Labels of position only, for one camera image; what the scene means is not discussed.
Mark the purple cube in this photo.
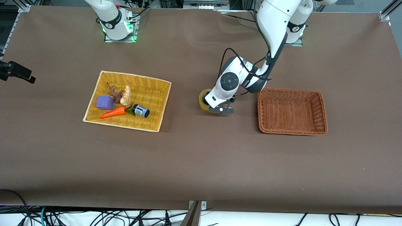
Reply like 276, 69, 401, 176
96, 95, 114, 110

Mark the orange toy carrot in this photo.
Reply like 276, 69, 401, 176
100, 105, 136, 119

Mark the black cable across table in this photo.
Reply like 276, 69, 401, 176
217, 9, 261, 24

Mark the grey device behind table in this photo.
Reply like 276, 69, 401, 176
183, 0, 230, 10

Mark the brown wicker basket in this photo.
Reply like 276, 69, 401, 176
258, 88, 328, 136

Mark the beige toy ginger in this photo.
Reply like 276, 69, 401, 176
120, 85, 132, 106

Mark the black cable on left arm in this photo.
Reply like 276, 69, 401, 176
217, 47, 274, 94

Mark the aluminium frame corner rail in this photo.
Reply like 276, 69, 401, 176
378, 0, 402, 22

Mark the yellow woven tray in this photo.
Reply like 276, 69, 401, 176
83, 71, 172, 132

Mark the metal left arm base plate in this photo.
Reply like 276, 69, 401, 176
284, 36, 304, 47

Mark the brown toy root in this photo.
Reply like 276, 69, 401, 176
107, 83, 123, 104

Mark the dark diagonal bar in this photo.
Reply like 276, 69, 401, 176
180, 201, 201, 226

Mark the yellowish tape roll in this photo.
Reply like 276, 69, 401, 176
198, 89, 218, 112

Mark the metal table edge bracket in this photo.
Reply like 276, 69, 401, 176
188, 201, 207, 211

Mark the small dark blue can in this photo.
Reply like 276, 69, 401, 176
132, 105, 150, 118

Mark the thick black floor cable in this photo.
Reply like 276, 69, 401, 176
0, 189, 32, 226

